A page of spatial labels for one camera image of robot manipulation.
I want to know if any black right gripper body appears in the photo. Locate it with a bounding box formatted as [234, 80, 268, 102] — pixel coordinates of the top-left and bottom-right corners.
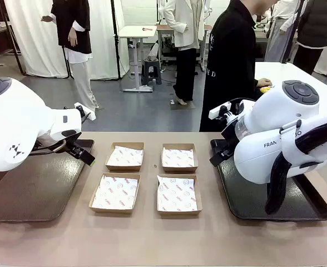
[221, 126, 239, 153]

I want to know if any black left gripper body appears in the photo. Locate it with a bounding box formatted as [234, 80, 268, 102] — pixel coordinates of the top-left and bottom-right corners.
[65, 138, 83, 152]

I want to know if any brown kraft paper box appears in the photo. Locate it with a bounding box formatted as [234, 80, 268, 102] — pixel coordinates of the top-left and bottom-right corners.
[105, 142, 145, 172]
[161, 143, 200, 173]
[88, 172, 141, 214]
[156, 174, 202, 217]

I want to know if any large black plastic tray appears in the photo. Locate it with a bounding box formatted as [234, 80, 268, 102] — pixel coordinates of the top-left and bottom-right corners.
[210, 138, 327, 222]

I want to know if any brown plastic tray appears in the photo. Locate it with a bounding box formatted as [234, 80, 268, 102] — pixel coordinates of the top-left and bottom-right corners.
[0, 139, 95, 223]

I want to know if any person's right hand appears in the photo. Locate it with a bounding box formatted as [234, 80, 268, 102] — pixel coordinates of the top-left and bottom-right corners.
[256, 78, 273, 89]

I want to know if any person in black shirt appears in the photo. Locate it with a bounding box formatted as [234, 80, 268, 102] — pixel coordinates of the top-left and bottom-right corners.
[199, 0, 273, 132]

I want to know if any white table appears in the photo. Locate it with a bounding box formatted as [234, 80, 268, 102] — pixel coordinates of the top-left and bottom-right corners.
[254, 61, 327, 95]

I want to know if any grey plastic step stool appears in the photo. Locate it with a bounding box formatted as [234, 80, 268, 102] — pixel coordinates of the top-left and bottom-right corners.
[140, 57, 163, 86]

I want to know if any white curtain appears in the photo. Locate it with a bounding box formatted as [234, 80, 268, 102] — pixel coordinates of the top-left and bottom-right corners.
[3, 0, 130, 81]

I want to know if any mannequin in black top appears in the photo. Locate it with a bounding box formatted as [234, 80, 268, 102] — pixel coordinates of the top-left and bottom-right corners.
[40, 0, 100, 112]

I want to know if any mannequin in white blazer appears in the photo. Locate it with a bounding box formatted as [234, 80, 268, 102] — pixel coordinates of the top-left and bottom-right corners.
[163, 0, 206, 106]

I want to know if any wooden top desk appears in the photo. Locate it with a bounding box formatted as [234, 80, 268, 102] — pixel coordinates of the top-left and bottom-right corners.
[155, 23, 213, 71]

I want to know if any white standing desk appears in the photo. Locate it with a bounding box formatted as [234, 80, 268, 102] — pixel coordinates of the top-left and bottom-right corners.
[118, 25, 158, 93]

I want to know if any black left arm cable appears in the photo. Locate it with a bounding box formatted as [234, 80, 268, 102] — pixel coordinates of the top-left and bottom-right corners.
[29, 140, 67, 155]

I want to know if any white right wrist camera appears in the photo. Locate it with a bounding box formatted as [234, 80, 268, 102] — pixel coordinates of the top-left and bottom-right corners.
[208, 101, 233, 121]

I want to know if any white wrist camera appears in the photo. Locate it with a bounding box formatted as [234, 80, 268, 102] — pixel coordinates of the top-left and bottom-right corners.
[208, 101, 233, 121]
[73, 102, 96, 122]

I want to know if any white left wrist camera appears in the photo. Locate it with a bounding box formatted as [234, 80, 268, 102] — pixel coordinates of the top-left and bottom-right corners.
[73, 102, 96, 122]

